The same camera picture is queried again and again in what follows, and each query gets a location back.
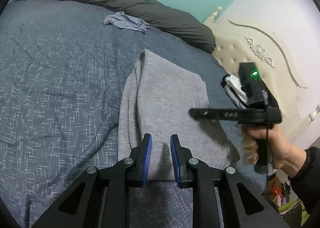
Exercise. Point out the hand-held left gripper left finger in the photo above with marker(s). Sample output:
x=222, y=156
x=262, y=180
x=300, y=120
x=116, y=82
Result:
x=147, y=158

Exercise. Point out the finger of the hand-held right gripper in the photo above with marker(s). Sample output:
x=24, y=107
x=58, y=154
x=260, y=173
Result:
x=220, y=114

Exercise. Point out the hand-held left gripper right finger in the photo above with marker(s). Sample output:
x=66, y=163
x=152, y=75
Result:
x=175, y=160

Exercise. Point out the grey knit sweater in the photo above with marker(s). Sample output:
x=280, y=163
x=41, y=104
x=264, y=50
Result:
x=170, y=93

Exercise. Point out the person's right forearm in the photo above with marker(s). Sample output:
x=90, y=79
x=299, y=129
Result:
x=310, y=175

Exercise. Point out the person's right hand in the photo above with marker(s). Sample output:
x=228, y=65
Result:
x=285, y=148

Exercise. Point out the black and white garment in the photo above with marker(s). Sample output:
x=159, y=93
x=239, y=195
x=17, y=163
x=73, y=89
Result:
x=233, y=88

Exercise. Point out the cream tufted headboard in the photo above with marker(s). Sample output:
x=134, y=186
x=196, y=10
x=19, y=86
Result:
x=275, y=43

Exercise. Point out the colourful clutter pile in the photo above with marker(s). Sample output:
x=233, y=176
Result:
x=277, y=190

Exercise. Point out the blue patterned garment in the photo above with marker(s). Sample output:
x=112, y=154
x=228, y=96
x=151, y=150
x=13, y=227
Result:
x=125, y=22

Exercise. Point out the dark grey long pillow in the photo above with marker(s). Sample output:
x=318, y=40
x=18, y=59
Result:
x=125, y=3

